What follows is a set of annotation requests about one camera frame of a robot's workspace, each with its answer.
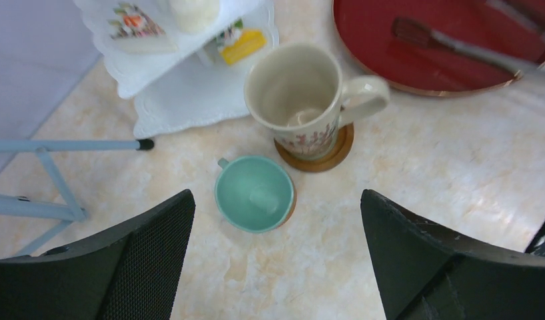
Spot cream floral mug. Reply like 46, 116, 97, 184
244, 43, 390, 161

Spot white three-tier cake stand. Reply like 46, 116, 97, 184
76, 1, 279, 139

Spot light wooden coaster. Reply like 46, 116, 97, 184
278, 189, 297, 227

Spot metal serving tongs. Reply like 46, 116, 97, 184
391, 17, 545, 78

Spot white round mousse cake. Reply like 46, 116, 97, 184
169, 0, 221, 34

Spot yellow cake slice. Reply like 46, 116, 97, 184
215, 19, 268, 65

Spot mint green cup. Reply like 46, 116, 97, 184
214, 155, 296, 233

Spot white strawberry cake slice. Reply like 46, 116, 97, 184
107, 2, 178, 55

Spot light blue tripod stand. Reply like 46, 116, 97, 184
0, 138, 155, 258

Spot dark wooden saucer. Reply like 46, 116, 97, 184
274, 123, 354, 173

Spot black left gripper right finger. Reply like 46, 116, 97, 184
360, 189, 545, 319

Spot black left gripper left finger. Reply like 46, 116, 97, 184
0, 189, 196, 319

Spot red round tray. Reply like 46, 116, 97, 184
332, 0, 545, 97

